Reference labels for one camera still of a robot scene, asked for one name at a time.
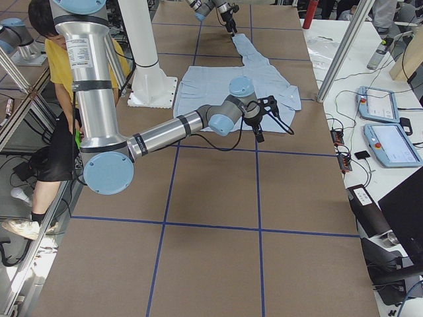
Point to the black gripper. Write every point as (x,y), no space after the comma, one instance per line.
(227,17)
(254,121)

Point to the light blue button shirt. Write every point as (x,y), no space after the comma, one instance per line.
(211,85)

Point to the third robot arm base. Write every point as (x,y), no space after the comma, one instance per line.
(18,43)

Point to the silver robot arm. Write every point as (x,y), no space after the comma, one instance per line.
(108,157)
(202,8)

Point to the red bottle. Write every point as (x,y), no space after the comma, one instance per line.
(310,13)

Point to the upper blue teach pendant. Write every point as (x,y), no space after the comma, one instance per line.
(377,104)

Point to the blue teach pendant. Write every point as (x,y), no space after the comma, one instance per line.
(377,104)
(391,146)

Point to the lower blue teach pendant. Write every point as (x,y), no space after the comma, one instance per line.
(391,146)

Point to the clear water bottle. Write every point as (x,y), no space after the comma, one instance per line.
(380,53)

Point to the black monitor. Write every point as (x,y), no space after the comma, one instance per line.
(402,209)

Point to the person in yellow shirt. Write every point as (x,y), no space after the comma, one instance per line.
(62,115)

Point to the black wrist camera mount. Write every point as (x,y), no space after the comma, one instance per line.
(268,106)

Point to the white camera pole base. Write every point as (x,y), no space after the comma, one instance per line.
(151,87)

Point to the aluminium frame post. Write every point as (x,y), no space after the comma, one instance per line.
(344,47)

